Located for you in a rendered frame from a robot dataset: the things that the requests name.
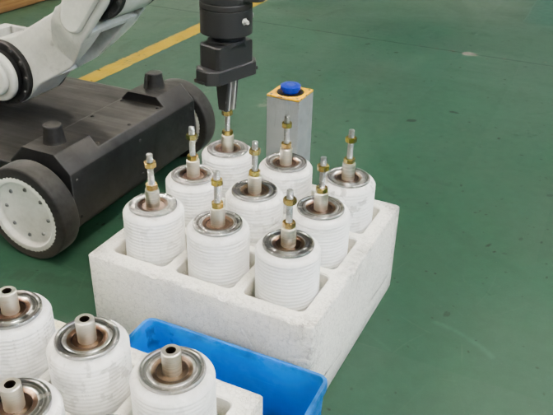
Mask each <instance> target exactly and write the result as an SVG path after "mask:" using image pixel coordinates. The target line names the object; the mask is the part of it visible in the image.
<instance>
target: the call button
mask: <svg viewBox="0 0 553 415"><path fill-rule="evenodd" d="M300 89H301V85H300V84H299V83H298V82H283V83H282V84H281V90H282V92H283V93H285V94H289V95H294V94H297V93H298V92H299V90H300Z"/></svg>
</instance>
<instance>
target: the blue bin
mask: <svg viewBox="0 0 553 415"><path fill-rule="evenodd" d="M128 336H129V342H130V347H132V348H135V349H137V350H139V351H142V352H145V353H150V352H153V351H155V350H156V349H159V348H161V347H163V346H165V345H168V344H176V345H178V346H183V347H189V348H192V349H195V350H197V351H199V352H201V353H202V354H203V355H205V356H206V357H207V358H208V359H209V360H210V361H211V363H212V365H213V366H214V368H215V372H216V379H218V380H221V381H223V382H226V383H228V384H231V385H235V386H237V387H240V388H242V389H246V390H248V391H251V392H253V393H255V394H260V395H261V396H262V397H263V415H321V410H322V404H323V396H324V395H325V393H326V391H327V387H328V381H327V378H326V377H325V376H324V375H322V374H320V373H318V372H315V371H311V370H308V369H305V368H303V367H300V366H296V365H293V364H290V363H288V362H285V361H281V360H278V359H276V358H273V357H269V356H266V355H263V354H261V353H258V352H254V351H251V350H248V349H246V348H243V347H239V346H237V345H234V344H232V343H228V342H225V341H222V340H220V339H217V338H213V337H210V336H207V335H205V334H202V333H198V332H195V331H192V330H190V329H186V328H183V327H180V326H178V325H175V324H171V323H168V322H165V321H163V320H160V319H155V318H149V319H145V320H144V321H142V322H141V323H140V324H139V325H138V326H137V327H136V328H135V329H134V330H133V331H132V332H131V333H130V334H129V335H128Z"/></svg>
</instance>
